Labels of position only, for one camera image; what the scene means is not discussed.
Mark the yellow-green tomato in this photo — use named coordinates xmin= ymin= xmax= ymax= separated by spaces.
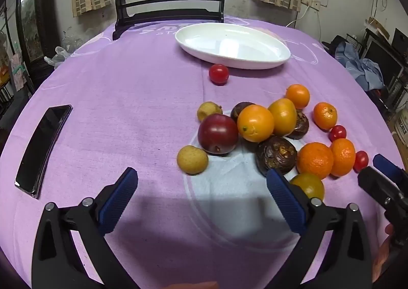
xmin=289 ymin=173 xmax=325 ymax=201

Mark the black bag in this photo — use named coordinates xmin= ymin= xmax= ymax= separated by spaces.
xmin=321 ymin=34 xmax=348 ymax=58

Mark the small dark water chestnut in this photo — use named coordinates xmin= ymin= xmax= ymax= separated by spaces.
xmin=230 ymin=102 xmax=257 ymax=124

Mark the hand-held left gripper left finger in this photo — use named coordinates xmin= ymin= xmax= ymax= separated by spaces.
xmin=31 ymin=167 xmax=139 ymax=289

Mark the dark red plum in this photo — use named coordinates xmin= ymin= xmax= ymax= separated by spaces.
xmin=198 ymin=113 xmax=239 ymax=155

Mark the white cable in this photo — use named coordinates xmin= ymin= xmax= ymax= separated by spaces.
xmin=285 ymin=5 xmax=310 ymax=28

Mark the dark wooden cabinet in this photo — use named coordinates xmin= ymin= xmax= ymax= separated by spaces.
xmin=16 ymin=0 xmax=61 ymax=70

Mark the purple printed tablecloth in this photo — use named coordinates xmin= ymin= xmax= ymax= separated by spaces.
xmin=0 ymin=16 xmax=403 ymax=289

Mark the person's left hand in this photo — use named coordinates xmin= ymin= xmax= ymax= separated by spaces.
xmin=165 ymin=282 xmax=219 ymax=289

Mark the blue cloth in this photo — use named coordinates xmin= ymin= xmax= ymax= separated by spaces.
xmin=335 ymin=41 xmax=386 ymax=91

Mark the red cherry tomato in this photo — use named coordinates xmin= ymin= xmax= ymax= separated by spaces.
xmin=209 ymin=64 xmax=229 ymax=86
xmin=329 ymin=125 xmax=347 ymax=142
xmin=353 ymin=150 xmax=369 ymax=173

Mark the orange mandarin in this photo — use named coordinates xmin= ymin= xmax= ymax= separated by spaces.
xmin=297 ymin=142 xmax=334 ymax=180
xmin=313 ymin=102 xmax=338 ymax=130
xmin=330 ymin=138 xmax=356 ymax=177

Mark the small round orange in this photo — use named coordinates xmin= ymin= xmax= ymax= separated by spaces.
xmin=285 ymin=84 xmax=311 ymax=109

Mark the cardboard box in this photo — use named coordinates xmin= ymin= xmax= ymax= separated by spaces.
xmin=365 ymin=17 xmax=391 ymax=39

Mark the small yellow longan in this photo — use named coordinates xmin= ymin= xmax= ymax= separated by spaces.
xmin=177 ymin=145 xmax=209 ymax=175
xmin=197 ymin=102 xmax=223 ymax=123

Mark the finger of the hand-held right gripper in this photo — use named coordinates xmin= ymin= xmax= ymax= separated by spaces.
xmin=373 ymin=153 xmax=408 ymax=188
xmin=358 ymin=166 xmax=408 ymax=211

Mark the flat dark water chestnut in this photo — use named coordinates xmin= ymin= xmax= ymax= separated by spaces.
xmin=287 ymin=110 xmax=310 ymax=140

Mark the large dark water chestnut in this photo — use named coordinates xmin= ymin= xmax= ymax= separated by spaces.
xmin=255 ymin=136 xmax=298 ymax=177

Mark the oval yellow-orange fruit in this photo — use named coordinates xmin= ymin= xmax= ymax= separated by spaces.
xmin=267 ymin=98 xmax=298 ymax=137

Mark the white container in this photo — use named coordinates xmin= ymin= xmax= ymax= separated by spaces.
xmin=394 ymin=116 xmax=408 ymax=143

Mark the black smartphone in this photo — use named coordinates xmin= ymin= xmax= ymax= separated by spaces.
xmin=14 ymin=104 xmax=73 ymax=199

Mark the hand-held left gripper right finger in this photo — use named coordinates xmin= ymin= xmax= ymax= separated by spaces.
xmin=266 ymin=168 xmax=373 ymax=289

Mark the black monitor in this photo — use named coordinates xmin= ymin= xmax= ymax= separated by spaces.
xmin=363 ymin=39 xmax=404 ymax=86

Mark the person's right hand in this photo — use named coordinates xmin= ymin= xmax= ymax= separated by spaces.
xmin=372 ymin=224 xmax=396 ymax=284

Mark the white plastic bag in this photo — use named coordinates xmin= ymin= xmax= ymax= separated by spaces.
xmin=44 ymin=46 xmax=69 ymax=70

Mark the white oval plate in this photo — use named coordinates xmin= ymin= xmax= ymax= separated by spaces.
xmin=175 ymin=23 xmax=291 ymax=70

